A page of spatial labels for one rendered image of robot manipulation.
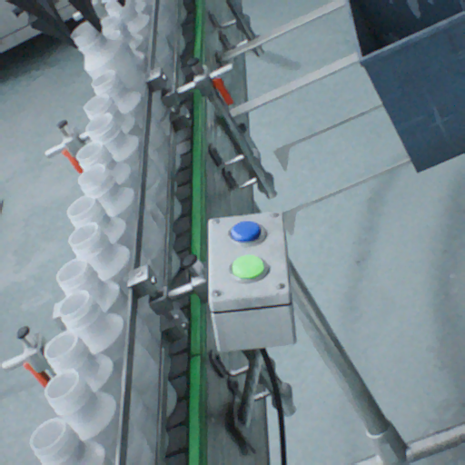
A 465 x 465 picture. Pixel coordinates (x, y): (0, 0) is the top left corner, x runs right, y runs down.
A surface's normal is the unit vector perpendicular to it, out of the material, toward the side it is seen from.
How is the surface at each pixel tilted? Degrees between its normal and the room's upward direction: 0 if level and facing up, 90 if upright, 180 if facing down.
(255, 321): 90
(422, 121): 90
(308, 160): 0
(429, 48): 90
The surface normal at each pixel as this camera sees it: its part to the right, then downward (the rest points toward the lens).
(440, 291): -0.46, -0.72
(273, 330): 0.02, 0.58
